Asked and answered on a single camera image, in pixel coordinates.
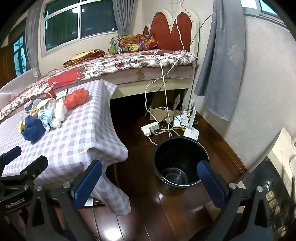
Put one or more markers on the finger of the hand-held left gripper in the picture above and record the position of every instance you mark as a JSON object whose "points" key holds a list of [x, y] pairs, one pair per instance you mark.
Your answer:
{"points": [[34, 165], [12, 153]]}

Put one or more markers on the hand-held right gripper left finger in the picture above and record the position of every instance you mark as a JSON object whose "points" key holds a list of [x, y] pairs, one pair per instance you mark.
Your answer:
{"points": [[89, 183]]}

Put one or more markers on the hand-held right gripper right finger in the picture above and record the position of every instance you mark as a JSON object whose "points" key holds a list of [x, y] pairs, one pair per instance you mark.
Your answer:
{"points": [[209, 183]]}

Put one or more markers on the yellow wrapper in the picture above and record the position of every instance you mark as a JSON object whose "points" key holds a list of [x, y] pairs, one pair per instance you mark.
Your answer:
{"points": [[22, 125]]}

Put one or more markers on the dark blue cloth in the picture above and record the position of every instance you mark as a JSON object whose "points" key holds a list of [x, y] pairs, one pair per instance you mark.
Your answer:
{"points": [[33, 131]]}

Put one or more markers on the black trash bin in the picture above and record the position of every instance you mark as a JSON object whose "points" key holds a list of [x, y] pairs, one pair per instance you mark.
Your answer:
{"points": [[175, 157]]}

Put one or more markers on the beige knotted cloth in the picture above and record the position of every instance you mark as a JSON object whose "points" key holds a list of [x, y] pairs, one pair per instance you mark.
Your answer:
{"points": [[34, 112]]}

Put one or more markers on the light blue face mask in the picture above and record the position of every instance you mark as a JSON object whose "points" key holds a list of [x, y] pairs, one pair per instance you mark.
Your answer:
{"points": [[45, 118]]}

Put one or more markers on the blue paper cup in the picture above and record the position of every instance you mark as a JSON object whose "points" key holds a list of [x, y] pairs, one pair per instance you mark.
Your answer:
{"points": [[28, 106]]}

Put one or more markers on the blue cup with white inside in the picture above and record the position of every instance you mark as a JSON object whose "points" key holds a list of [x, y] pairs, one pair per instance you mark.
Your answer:
{"points": [[38, 102]]}

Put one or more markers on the white plastic bag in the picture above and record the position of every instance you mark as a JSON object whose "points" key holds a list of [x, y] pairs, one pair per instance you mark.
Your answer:
{"points": [[59, 113]]}

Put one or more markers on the red paper cup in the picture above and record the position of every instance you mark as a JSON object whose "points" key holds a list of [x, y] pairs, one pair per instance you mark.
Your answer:
{"points": [[50, 93]]}

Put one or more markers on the green white box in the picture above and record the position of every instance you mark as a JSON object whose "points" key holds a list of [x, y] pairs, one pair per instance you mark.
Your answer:
{"points": [[61, 94]]}

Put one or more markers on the white paper sheet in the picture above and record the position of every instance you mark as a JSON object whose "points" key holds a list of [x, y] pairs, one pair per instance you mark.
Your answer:
{"points": [[89, 202]]}

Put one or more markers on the white flat router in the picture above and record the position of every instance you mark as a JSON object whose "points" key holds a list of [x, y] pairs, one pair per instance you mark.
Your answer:
{"points": [[192, 132]]}

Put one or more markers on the checkered tablecloth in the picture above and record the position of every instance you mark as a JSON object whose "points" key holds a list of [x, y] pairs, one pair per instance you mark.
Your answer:
{"points": [[76, 129]]}

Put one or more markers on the white router with antennas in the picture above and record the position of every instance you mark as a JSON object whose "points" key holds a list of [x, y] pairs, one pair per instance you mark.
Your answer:
{"points": [[179, 120]]}

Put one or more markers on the white bed footboard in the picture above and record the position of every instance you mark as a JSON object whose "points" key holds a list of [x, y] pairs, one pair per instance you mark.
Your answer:
{"points": [[18, 81]]}

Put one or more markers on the white power strip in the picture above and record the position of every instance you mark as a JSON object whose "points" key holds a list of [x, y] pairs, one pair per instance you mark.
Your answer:
{"points": [[150, 128]]}

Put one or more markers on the white nightstand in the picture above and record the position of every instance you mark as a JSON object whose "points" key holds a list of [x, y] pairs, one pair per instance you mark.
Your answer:
{"points": [[284, 148]]}

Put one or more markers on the brown wooden door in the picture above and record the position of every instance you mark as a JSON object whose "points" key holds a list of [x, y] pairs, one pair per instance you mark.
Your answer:
{"points": [[7, 67]]}

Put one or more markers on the large cardboard box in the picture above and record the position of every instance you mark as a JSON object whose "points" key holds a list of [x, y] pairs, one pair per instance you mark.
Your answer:
{"points": [[159, 99]]}

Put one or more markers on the narrow blue lit window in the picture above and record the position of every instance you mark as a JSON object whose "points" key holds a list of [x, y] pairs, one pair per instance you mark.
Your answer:
{"points": [[19, 55]]}

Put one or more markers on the grey curtain with checked tie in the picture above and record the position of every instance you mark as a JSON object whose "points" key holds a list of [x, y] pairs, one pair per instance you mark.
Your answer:
{"points": [[33, 39]]}

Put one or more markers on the folded red yellow blanket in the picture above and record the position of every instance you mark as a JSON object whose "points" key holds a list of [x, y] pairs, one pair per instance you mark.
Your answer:
{"points": [[83, 56]]}

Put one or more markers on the long grey curtain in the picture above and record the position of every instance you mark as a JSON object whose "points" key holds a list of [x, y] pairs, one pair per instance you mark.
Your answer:
{"points": [[222, 58]]}

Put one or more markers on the floral bedspread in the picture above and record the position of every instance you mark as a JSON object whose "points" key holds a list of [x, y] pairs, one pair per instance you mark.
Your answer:
{"points": [[129, 61]]}

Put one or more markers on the large white framed window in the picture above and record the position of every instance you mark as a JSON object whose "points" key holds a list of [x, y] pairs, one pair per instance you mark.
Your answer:
{"points": [[67, 27]]}

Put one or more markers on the colourful patterned pillow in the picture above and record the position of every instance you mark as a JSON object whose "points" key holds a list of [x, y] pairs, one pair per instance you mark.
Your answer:
{"points": [[131, 42]]}

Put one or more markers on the red heart headboard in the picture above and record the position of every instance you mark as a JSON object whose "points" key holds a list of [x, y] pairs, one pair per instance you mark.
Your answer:
{"points": [[161, 30]]}

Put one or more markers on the short grey curtain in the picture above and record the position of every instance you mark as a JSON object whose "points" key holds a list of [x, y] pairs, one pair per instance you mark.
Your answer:
{"points": [[124, 16]]}

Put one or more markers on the beige bed frame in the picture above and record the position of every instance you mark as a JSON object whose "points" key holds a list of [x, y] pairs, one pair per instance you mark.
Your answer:
{"points": [[157, 74]]}

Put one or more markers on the curved wall window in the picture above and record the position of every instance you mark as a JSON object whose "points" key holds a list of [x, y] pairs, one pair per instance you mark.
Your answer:
{"points": [[268, 7]]}

